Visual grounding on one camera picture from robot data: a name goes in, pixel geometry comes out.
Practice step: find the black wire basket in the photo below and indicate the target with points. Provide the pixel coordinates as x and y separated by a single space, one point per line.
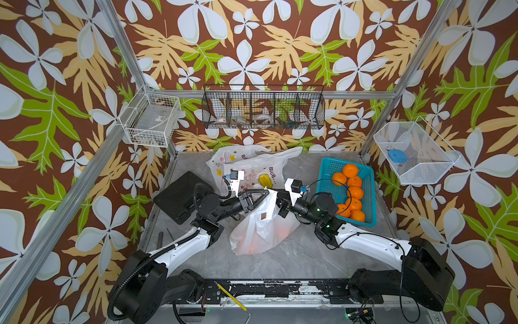
245 106

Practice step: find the white printed plastic bag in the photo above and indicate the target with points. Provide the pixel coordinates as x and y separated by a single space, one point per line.
263 228

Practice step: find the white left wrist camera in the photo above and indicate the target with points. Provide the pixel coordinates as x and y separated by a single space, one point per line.
233 179

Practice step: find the blue object in basket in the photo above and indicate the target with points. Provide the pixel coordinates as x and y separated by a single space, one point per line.
397 156

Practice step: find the orange front right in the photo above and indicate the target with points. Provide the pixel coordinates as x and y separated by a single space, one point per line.
358 215

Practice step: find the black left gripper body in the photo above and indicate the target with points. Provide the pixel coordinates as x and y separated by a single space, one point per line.
243 203

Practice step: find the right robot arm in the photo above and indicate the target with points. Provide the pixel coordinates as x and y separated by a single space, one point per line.
417 270

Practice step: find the orange top of pile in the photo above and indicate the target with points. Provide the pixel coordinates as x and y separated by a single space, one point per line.
350 170

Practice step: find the orange small back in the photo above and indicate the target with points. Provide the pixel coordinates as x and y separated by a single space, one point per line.
339 179

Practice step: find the orange mid right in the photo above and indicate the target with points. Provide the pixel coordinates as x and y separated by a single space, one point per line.
353 204

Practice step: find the black plastic tool case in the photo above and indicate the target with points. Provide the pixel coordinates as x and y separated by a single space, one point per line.
176 201

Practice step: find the white wire basket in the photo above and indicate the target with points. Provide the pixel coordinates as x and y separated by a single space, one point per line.
429 156
150 118

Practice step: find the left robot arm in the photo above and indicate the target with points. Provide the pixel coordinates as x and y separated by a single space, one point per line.
146 281

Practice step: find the white wire basket left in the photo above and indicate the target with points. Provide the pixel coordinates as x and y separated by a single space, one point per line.
150 118

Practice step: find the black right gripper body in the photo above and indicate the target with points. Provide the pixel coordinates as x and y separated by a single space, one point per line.
286 210

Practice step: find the orange front middle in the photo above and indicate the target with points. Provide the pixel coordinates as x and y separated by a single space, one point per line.
343 211

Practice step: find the aluminium frame post right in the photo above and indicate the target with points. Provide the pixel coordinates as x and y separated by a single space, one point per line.
439 20

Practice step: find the orange right large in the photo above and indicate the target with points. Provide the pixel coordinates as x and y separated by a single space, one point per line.
354 181

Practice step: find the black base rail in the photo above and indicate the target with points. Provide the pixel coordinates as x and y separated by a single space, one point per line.
333 291

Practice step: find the teal plastic basket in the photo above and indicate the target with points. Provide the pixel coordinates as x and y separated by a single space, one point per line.
329 167

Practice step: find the orange centre pile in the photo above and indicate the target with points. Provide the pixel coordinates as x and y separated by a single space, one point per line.
355 192

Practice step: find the white wire basket right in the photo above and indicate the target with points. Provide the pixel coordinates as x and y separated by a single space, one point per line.
429 156

